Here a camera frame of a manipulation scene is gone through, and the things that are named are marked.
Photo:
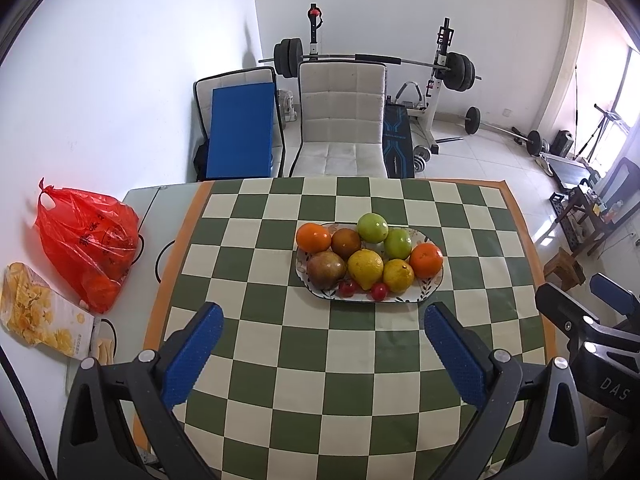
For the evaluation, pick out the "floral oval plate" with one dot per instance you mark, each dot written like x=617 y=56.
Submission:
x=425 y=287

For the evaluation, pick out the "large yellow orange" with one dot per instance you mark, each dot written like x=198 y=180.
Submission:
x=365 y=267

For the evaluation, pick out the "black storage rack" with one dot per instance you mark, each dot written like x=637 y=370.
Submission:
x=580 y=215

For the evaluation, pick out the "red cherry tomato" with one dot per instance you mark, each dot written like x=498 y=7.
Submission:
x=380 y=291
x=348 y=288

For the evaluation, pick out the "brown mottled fruit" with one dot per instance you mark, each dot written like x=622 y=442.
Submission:
x=326 y=270

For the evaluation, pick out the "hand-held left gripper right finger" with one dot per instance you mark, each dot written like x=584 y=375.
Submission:
x=452 y=350

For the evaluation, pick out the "wooden stool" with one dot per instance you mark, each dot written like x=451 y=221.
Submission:
x=565 y=267

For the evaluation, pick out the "floor barbell with black plates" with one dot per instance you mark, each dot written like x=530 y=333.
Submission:
x=472 y=120

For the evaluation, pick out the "black bag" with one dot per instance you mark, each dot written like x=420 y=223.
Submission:
x=201 y=162

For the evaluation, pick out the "pale yellow packet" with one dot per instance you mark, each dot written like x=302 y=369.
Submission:
x=105 y=351

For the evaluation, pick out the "white weight rack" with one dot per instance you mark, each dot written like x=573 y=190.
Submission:
x=435 y=90

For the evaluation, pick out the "green white checkered tablecloth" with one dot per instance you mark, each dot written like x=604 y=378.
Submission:
x=300 y=360

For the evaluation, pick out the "black tripod stand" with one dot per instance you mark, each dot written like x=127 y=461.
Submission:
x=600 y=130

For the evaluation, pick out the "small yellow orange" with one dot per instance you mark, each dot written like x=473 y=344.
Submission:
x=398 y=275

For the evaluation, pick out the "small white fan heater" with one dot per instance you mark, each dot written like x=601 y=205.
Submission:
x=288 y=107

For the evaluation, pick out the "small dumbbell plates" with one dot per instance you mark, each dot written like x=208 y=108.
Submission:
x=421 y=157

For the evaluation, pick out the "black blue printed bench pad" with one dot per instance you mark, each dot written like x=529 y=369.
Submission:
x=398 y=145

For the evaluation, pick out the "yellow chips box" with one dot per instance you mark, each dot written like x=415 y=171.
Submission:
x=35 y=310

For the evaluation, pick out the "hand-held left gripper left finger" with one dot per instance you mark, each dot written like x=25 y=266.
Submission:
x=195 y=355

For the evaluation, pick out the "red plastic bag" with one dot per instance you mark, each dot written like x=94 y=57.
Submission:
x=85 y=240

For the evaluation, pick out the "white padded chair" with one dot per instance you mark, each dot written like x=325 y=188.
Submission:
x=342 y=115

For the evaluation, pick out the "black treadmill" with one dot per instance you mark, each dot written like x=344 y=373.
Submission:
x=570 y=170

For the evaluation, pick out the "bright orange tangerine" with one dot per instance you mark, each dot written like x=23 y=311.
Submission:
x=426 y=260
x=312 y=237

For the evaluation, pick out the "dark reddish orange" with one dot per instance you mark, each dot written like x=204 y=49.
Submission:
x=346 y=243

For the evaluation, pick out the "chair with blue cushion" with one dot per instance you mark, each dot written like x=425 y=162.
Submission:
x=235 y=76

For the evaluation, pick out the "green apple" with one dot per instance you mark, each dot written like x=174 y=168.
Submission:
x=373 y=227
x=398 y=243

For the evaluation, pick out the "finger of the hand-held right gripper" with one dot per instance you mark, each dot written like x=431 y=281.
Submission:
x=615 y=295
x=562 y=305

